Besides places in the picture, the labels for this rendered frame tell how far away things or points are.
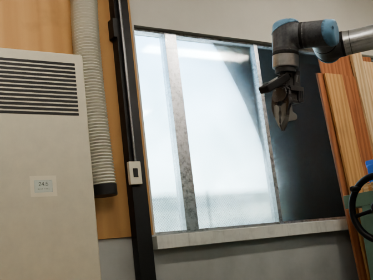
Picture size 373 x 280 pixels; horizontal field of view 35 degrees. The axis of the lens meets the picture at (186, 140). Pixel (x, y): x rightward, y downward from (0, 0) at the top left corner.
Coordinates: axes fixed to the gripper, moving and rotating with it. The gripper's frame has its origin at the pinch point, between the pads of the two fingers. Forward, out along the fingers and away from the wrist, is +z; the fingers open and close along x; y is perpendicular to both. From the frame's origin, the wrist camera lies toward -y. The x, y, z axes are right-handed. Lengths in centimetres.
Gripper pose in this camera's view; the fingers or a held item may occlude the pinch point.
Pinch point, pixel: (281, 126)
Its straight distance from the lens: 203.4
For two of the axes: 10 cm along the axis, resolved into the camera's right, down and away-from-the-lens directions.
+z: -0.1, 9.9, -1.3
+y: 8.5, 0.7, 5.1
